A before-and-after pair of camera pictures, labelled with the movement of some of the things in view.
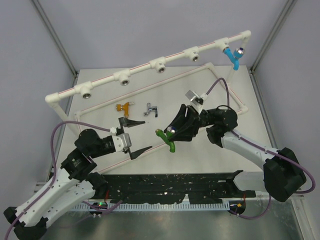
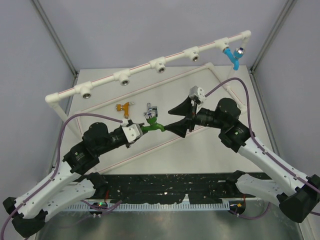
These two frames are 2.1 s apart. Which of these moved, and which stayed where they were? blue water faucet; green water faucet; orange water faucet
Moved: green water faucet
Stayed: orange water faucet; blue water faucet
